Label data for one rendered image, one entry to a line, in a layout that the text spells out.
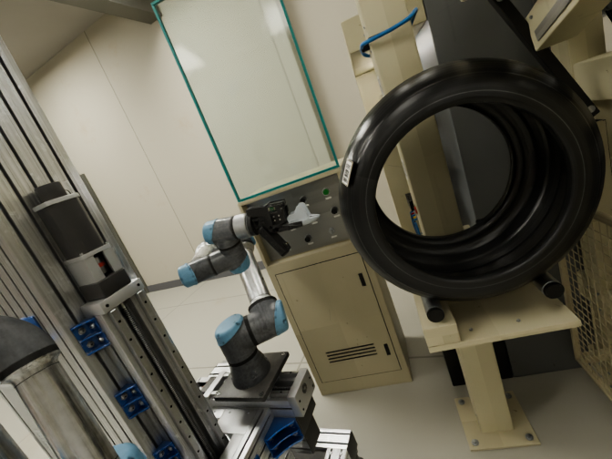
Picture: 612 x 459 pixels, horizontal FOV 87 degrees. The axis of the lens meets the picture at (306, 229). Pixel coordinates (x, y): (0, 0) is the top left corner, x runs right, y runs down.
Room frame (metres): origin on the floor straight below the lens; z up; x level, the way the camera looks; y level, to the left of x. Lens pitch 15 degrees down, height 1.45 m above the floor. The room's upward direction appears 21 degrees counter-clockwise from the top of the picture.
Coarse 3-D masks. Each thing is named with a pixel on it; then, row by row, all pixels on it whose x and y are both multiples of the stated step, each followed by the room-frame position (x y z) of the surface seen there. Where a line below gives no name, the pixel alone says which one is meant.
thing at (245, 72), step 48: (192, 0) 1.62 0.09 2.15; (240, 0) 1.56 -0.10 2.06; (192, 48) 1.64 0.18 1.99; (240, 48) 1.58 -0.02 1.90; (288, 48) 1.53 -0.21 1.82; (192, 96) 1.66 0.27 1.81; (240, 96) 1.61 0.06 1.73; (288, 96) 1.55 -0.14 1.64; (240, 144) 1.63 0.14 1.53; (288, 144) 1.57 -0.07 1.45; (240, 192) 1.66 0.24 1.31
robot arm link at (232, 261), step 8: (240, 240) 1.01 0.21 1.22; (232, 248) 0.98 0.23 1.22; (240, 248) 1.00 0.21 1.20; (216, 256) 0.99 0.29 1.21; (224, 256) 0.99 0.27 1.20; (232, 256) 0.98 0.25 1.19; (240, 256) 0.99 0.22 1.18; (248, 256) 1.03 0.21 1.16; (216, 264) 0.98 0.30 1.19; (224, 264) 0.98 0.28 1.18; (232, 264) 0.99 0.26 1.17; (240, 264) 0.99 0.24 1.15; (248, 264) 1.01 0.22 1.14; (232, 272) 1.01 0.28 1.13; (240, 272) 1.00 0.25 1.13
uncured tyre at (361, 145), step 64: (448, 64) 0.73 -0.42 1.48; (512, 64) 0.68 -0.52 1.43; (384, 128) 0.73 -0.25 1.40; (512, 128) 0.91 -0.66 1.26; (576, 128) 0.63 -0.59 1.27; (512, 192) 0.92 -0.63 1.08; (576, 192) 0.63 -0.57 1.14; (384, 256) 0.75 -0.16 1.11; (448, 256) 0.96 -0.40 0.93; (512, 256) 0.82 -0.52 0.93
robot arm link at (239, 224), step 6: (234, 216) 0.97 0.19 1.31; (240, 216) 0.96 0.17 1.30; (246, 216) 0.96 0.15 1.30; (234, 222) 0.95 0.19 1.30; (240, 222) 0.94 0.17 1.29; (246, 222) 0.94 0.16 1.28; (234, 228) 0.95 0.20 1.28; (240, 228) 0.94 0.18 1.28; (246, 228) 0.94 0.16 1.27; (240, 234) 0.94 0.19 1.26; (246, 234) 0.94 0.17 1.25
